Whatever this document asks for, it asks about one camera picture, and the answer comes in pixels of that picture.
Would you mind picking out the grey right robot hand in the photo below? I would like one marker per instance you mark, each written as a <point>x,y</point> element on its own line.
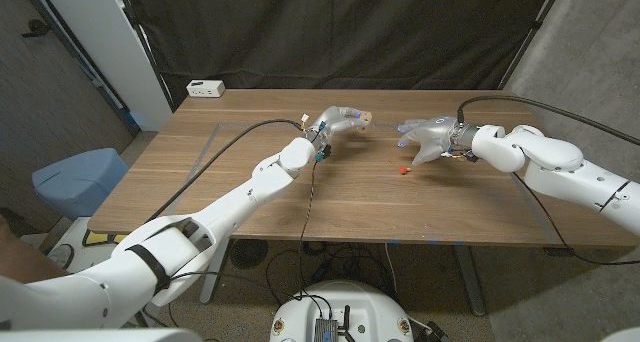
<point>435,134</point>

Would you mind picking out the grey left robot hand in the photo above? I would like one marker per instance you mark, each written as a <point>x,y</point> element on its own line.
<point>332,119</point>

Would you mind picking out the wooden block with holes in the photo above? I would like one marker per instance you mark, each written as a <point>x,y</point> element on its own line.
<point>366,117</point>

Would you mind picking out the red-headed screw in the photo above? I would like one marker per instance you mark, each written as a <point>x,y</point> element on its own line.
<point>403,170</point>

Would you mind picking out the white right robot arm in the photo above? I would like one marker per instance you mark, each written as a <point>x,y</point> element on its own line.
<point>560,167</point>

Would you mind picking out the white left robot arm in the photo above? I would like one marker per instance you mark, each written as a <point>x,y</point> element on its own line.
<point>240,202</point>

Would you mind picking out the black backdrop curtain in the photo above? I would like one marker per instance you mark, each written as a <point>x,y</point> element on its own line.
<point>325,32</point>

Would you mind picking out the white power strip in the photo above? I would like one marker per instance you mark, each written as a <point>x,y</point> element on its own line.
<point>205,88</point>

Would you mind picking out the black backdrop stand pole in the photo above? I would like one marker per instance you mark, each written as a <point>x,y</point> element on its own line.
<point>534,26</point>
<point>142,37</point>

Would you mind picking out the grey table leg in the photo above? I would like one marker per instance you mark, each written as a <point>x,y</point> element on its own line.
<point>470,282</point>

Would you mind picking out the round black floor fan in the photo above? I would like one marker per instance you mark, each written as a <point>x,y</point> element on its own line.
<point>248,253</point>

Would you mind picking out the white robot torso base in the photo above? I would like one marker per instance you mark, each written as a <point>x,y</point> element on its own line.
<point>370,307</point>

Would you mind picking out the black antenna stub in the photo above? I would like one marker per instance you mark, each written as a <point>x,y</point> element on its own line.
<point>346,317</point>

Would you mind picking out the white table leg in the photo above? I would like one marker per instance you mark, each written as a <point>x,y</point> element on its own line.
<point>212,287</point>

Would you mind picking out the small grey electronics box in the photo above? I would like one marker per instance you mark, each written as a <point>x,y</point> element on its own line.
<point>325,329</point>

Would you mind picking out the white cabinet panel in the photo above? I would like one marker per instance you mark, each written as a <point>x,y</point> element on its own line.
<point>115,47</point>

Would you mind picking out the blue padded stool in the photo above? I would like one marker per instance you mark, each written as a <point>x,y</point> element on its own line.
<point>75,179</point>

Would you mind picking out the white floor base plate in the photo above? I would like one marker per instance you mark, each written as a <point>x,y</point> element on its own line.
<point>75,232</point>

